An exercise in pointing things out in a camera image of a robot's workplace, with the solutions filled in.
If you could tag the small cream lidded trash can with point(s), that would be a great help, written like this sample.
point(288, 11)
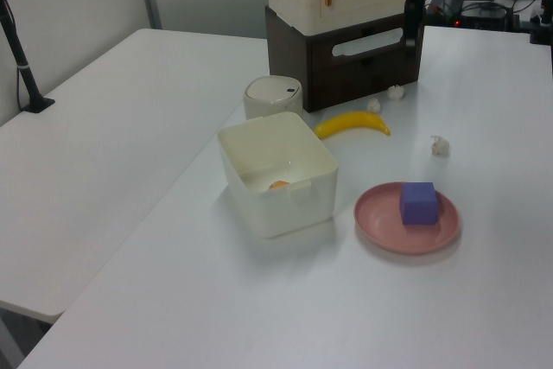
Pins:
point(272, 94)

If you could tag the dark brown drawer unit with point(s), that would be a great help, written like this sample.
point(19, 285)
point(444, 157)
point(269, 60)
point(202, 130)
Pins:
point(345, 79)

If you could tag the toasted bread piece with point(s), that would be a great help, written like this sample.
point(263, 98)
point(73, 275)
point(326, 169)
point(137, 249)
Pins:
point(278, 185)

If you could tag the pink plate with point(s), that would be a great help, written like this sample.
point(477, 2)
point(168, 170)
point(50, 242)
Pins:
point(380, 224)

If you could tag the yellow banana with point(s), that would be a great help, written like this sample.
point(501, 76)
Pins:
point(350, 122)

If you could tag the cream plastic bin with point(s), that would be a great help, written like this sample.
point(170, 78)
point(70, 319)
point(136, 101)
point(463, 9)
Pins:
point(276, 213)

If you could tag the black table clamp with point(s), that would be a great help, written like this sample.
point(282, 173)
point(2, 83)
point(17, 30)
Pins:
point(542, 23)

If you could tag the purple cube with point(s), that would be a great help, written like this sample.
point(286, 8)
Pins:
point(418, 205)

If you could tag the black camera stand pole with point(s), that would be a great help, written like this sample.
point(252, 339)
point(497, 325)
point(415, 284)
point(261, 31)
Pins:
point(21, 66)

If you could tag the black electronics box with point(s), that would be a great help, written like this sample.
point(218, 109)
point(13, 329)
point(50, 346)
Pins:
point(484, 14)

